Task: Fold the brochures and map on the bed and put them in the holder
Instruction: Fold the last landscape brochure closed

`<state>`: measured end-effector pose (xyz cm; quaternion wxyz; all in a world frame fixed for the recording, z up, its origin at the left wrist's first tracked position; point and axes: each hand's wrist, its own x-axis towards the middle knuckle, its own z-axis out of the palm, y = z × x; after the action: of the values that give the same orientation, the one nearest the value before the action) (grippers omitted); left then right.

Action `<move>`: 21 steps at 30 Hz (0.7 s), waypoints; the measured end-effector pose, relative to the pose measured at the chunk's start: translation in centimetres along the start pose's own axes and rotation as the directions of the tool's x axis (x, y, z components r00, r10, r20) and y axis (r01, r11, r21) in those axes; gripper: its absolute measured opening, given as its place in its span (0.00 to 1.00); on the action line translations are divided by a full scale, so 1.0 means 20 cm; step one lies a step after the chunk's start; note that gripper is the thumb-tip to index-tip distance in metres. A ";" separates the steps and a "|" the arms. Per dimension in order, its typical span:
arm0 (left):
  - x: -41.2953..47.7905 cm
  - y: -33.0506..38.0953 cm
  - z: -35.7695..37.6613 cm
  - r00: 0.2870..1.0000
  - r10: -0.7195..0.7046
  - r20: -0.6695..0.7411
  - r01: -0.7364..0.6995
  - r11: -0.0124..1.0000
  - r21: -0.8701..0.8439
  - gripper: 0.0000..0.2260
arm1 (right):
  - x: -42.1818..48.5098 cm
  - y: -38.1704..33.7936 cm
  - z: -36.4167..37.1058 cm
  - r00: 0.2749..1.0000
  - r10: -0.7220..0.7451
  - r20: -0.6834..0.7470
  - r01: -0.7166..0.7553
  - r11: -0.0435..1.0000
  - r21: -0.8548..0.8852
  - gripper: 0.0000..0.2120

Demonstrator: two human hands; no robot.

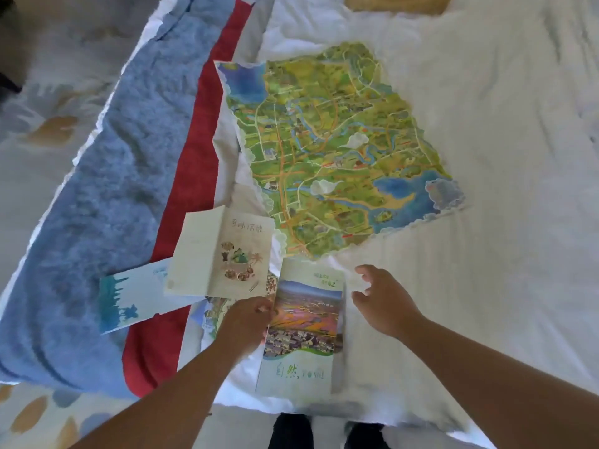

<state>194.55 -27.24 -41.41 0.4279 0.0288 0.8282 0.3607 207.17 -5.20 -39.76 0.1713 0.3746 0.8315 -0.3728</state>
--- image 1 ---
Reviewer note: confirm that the person's left fingers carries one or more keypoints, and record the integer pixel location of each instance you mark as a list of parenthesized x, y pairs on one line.
[(267, 307)]

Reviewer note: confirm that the teal and white brochure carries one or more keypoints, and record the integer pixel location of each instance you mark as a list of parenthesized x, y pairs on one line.
[(135, 294)]

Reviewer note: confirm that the leaf patterned bed sheet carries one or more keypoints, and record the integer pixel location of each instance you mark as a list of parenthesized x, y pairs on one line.
[(42, 130)]

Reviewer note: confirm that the person's right leg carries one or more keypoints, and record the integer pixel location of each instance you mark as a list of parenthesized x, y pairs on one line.
[(367, 437)]

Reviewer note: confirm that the person's leg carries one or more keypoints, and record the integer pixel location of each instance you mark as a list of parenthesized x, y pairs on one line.
[(367, 437), (290, 432)]

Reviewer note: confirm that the wooden furniture piece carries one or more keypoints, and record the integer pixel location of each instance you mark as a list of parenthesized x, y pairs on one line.
[(397, 2)]

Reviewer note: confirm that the large illustrated paper map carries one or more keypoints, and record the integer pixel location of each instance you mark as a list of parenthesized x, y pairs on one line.
[(327, 144)]

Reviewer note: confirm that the person's left hand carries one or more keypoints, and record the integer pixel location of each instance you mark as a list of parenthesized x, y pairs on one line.
[(241, 329)]

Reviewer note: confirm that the illustrated map brochure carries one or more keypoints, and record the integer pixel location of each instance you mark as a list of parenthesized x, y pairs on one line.
[(213, 315)]

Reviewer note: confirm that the person's left forearm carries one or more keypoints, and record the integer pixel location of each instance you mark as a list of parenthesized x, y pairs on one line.
[(164, 406)]

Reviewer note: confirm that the person's right hand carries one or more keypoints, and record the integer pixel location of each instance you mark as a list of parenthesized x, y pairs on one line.
[(391, 306)]

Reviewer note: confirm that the person's right thumb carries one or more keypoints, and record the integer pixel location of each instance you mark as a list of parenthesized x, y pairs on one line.
[(361, 303)]

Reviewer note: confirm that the cream brochure with food drawing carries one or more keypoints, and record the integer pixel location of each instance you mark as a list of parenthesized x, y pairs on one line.
[(210, 257)]

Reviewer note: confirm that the white bed quilt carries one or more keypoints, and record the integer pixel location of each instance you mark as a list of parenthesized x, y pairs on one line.
[(491, 182)]

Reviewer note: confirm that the landscape photo brochure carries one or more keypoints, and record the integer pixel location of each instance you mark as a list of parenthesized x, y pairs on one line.
[(309, 331)]

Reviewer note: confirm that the person's right forearm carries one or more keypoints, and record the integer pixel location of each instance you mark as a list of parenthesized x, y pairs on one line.
[(496, 383)]

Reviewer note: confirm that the dark object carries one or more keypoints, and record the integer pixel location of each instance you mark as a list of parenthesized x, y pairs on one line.
[(7, 51)]

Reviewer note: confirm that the red cloth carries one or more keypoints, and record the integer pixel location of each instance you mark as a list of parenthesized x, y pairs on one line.
[(192, 172)]

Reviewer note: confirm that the blue fluffy blanket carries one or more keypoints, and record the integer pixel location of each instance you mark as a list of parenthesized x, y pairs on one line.
[(117, 191)]

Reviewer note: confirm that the person's left leg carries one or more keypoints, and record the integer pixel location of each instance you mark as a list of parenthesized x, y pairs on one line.
[(290, 432)]

